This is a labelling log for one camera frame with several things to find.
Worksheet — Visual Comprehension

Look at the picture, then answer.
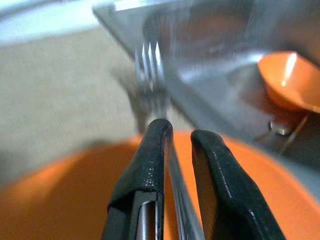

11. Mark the silver metal fork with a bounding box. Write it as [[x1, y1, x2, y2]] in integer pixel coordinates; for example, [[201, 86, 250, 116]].
[[134, 41, 206, 240]]

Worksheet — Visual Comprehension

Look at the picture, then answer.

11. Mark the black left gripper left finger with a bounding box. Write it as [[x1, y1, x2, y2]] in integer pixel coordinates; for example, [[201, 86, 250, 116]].
[[101, 118, 174, 240]]

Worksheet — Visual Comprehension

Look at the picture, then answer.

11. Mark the stainless steel sink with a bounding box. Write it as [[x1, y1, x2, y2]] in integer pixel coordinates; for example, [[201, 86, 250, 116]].
[[92, 0, 320, 176]]

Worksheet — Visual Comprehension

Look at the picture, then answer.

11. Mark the orange plastic bowl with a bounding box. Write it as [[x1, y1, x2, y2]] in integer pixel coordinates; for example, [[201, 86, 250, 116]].
[[257, 51, 320, 115]]

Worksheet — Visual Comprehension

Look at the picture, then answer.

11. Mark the beige counter mat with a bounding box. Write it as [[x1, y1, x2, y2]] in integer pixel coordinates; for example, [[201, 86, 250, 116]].
[[0, 27, 151, 176]]

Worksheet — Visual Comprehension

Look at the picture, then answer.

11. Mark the wooden chopstick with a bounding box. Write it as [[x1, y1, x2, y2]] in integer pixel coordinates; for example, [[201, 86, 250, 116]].
[[253, 132, 273, 143], [279, 114, 311, 155]]

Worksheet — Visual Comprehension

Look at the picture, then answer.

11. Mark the orange plastic plate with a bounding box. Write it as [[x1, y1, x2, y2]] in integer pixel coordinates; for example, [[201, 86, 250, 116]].
[[0, 131, 320, 240]]

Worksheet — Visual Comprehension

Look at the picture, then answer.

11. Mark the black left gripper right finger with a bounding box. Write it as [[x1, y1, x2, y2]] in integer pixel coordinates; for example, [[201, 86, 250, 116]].
[[190, 129, 287, 240]]

